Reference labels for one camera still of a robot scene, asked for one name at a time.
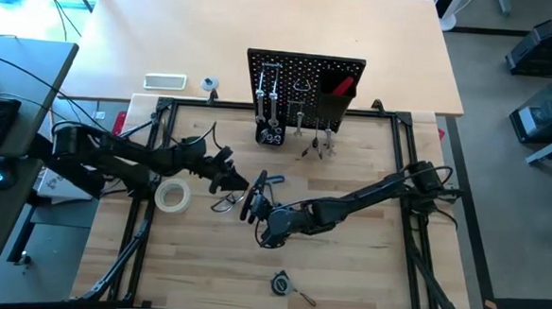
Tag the black computer mouse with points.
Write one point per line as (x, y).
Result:
(0, 175)

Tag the white masking tape roll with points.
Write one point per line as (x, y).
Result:
(159, 195)

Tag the black metal pegboard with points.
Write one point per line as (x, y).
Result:
(309, 61)

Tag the white round stand base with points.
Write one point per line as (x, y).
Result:
(446, 21)

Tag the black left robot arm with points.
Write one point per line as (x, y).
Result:
(139, 154)

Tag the dark grey desk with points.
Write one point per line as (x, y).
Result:
(24, 75)

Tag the black pegboard socket shelf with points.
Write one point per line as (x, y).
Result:
(259, 141)

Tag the black box with clear lid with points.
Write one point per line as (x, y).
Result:
(548, 112)

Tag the black grey tape measure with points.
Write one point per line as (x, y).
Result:
(281, 284)

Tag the clear safety glasses black frame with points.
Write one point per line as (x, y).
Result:
(221, 207)

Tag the black crate with red lid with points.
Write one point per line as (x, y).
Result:
(542, 50)

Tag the white rectangular tray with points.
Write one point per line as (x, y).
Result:
(164, 82)

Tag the white box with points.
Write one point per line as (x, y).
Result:
(61, 188)

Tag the silver combination wrench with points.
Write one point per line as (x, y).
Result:
(328, 139)
(299, 125)
(259, 99)
(273, 102)

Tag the black plastic pegboard bin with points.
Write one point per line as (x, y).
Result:
(328, 110)

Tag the double prong metal peg hook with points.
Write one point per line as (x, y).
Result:
(271, 65)

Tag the red utility knife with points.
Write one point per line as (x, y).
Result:
(343, 86)

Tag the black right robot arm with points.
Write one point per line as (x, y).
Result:
(358, 201)

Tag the light wooden table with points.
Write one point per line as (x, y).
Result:
(264, 21)

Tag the long double prong peg hook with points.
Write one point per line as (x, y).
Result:
(327, 124)

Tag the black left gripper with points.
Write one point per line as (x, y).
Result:
(218, 168)

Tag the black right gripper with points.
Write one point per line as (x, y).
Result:
(266, 213)

